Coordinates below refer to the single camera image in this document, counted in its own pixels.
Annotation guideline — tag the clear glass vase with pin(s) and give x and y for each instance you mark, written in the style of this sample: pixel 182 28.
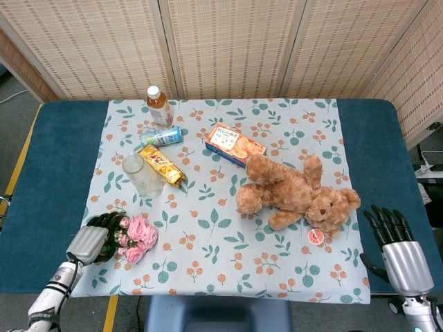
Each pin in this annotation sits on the clear glass vase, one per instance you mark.
pixel 142 176

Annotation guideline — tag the pink rose bouquet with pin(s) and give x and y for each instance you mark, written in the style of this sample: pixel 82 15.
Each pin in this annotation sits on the pink rose bouquet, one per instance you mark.
pixel 133 238

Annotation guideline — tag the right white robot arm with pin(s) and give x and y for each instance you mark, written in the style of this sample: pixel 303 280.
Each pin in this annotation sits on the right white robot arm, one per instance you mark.
pixel 420 313

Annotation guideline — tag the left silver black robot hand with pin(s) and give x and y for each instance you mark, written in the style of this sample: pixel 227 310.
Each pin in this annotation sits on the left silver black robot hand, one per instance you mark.
pixel 84 240

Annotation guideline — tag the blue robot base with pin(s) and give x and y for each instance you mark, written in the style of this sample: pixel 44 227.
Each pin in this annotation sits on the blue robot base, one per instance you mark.
pixel 218 313

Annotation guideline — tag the floral patterned tablecloth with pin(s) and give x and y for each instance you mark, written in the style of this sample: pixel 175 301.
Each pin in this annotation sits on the floral patterned tablecloth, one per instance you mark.
pixel 214 242

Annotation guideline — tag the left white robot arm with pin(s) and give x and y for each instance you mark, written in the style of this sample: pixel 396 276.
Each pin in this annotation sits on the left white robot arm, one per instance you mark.
pixel 53 294

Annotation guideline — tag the orange cookie box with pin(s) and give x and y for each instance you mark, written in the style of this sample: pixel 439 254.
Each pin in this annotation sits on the orange cookie box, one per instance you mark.
pixel 235 145

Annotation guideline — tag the brown teddy bear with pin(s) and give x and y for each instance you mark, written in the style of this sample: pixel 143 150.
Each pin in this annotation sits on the brown teddy bear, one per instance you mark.
pixel 294 193

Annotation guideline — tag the woven folding screen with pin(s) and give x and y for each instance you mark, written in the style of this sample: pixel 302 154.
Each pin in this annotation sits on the woven folding screen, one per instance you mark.
pixel 221 45

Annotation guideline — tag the tea bottle with white cap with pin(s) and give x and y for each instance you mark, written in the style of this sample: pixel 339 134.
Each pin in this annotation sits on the tea bottle with white cap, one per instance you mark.
pixel 159 107

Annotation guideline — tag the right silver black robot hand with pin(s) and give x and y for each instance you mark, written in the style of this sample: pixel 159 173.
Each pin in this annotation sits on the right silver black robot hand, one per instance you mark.
pixel 401 254

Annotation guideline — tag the white power strip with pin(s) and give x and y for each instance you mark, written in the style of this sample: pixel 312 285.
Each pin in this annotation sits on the white power strip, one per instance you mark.
pixel 427 169

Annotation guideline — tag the round orange tag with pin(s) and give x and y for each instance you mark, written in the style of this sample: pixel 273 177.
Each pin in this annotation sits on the round orange tag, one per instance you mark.
pixel 315 237

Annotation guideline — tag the blue drink can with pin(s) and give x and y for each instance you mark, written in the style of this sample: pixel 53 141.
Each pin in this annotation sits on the blue drink can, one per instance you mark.
pixel 161 136

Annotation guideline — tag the yellow snack packet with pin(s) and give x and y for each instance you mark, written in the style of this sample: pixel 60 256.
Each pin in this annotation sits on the yellow snack packet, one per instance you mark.
pixel 164 166

